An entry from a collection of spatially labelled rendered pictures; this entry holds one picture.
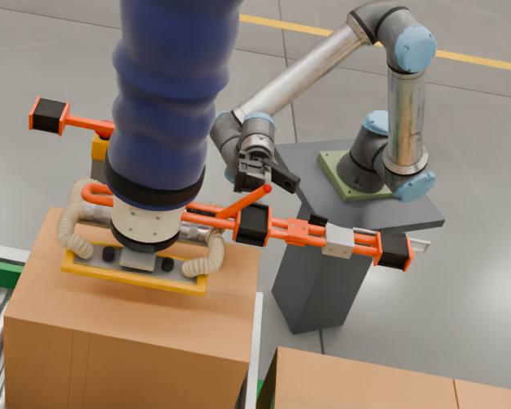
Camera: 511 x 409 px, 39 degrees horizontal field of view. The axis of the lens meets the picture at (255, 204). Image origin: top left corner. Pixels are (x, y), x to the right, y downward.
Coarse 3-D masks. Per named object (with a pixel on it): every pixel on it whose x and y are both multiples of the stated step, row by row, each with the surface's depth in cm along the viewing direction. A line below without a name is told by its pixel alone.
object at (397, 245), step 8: (376, 240) 178; (384, 240) 177; (392, 240) 178; (400, 240) 178; (408, 240) 179; (376, 248) 176; (384, 248) 175; (392, 248) 175; (400, 248) 176; (408, 248) 177; (376, 256) 175; (384, 256) 176; (392, 256) 176; (400, 256) 176; (408, 256) 175; (376, 264) 176; (384, 264) 177; (392, 264) 178; (400, 264) 177; (408, 264) 176
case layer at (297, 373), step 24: (288, 360) 231; (312, 360) 233; (336, 360) 235; (264, 384) 244; (288, 384) 224; (312, 384) 226; (336, 384) 228; (360, 384) 230; (384, 384) 232; (408, 384) 234; (432, 384) 237; (456, 384) 239; (480, 384) 241; (264, 408) 234; (288, 408) 218; (312, 408) 220; (336, 408) 222; (360, 408) 224; (384, 408) 225; (408, 408) 227; (432, 408) 229; (456, 408) 231; (480, 408) 233; (504, 408) 236
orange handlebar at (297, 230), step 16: (96, 128) 189; (112, 128) 189; (192, 208) 174; (208, 208) 174; (224, 208) 175; (208, 224) 172; (224, 224) 172; (272, 224) 176; (288, 224) 175; (304, 224) 177; (288, 240) 174; (304, 240) 174; (320, 240) 174; (368, 240) 179
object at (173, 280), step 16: (64, 256) 169; (96, 256) 170; (112, 256) 170; (160, 256) 175; (176, 256) 177; (80, 272) 168; (96, 272) 168; (112, 272) 169; (128, 272) 169; (144, 272) 170; (160, 272) 171; (176, 272) 172; (160, 288) 170; (176, 288) 170; (192, 288) 170
